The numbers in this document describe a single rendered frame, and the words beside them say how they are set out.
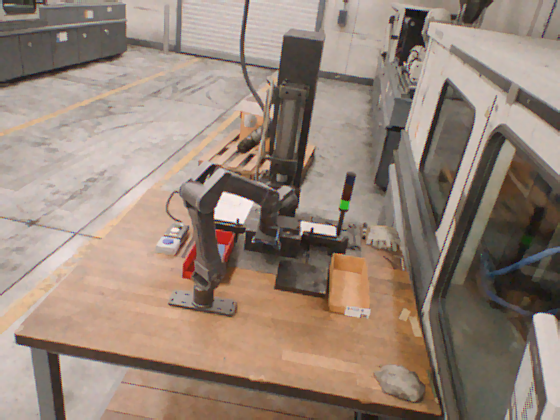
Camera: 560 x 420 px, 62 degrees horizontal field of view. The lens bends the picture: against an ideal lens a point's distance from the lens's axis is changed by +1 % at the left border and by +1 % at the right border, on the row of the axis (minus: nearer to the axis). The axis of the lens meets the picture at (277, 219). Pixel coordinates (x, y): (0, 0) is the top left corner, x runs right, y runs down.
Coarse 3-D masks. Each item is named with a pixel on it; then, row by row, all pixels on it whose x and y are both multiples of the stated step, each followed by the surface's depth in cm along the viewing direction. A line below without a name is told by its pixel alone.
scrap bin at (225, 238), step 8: (216, 232) 169; (224, 232) 169; (224, 240) 171; (232, 240) 166; (192, 248) 156; (232, 248) 170; (192, 256) 158; (224, 256) 154; (184, 264) 148; (192, 264) 157; (184, 272) 149; (192, 272) 149
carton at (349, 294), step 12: (336, 264) 165; (348, 264) 165; (360, 264) 164; (336, 276) 162; (348, 276) 163; (360, 276) 164; (336, 288) 156; (348, 288) 157; (360, 288) 158; (336, 300) 150; (348, 300) 151; (360, 300) 152; (336, 312) 145; (348, 312) 144; (360, 312) 144
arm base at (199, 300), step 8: (200, 288) 135; (176, 296) 140; (184, 296) 141; (192, 296) 141; (200, 296) 135; (208, 296) 136; (168, 304) 138; (176, 304) 137; (184, 304) 137; (192, 304) 138; (200, 304) 136; (208, 304) 137; (216, 304) 139; (224, 304) 140; (232, 304) 141; (208, 312) 137; (216, 312) 136; (224, 312) 136; (232, 312) 137
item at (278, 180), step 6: (276, 174) 169; (282, 174) 158; (288, 174) 160; (270, 180) 160; (276, 180) 161; (282, 180) 160; (288, 180) 162; (270, 186) 157; (276, 186) 157; (282, 186) 157; (288, 186) 158; (294, 186) 165; (294, 192) 164; (300, 192) 165
